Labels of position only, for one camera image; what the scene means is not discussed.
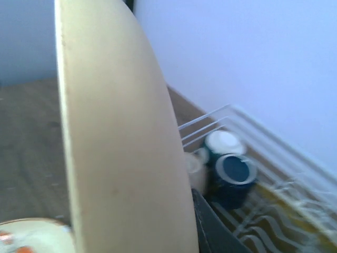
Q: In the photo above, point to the dark blue mug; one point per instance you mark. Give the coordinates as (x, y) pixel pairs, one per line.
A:
(234, 176)

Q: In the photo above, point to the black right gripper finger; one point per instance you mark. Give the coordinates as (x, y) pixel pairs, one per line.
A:
(213, 235)

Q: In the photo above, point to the round bamboo steamer tray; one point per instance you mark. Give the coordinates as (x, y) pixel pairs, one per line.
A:
(307, 212)

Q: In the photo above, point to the cream orange plate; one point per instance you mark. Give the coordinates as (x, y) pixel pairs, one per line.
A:
(127, 182)

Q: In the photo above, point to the white bowl teal outside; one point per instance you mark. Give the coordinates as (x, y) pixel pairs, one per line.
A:
(219, 143)

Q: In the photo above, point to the small white bowl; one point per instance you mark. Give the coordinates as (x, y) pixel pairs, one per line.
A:
(197, 173)

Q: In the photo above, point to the bird painted plate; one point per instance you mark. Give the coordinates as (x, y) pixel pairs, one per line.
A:
(36, 235)

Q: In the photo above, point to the white wire dish rack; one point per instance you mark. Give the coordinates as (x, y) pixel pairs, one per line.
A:
(259, 224)

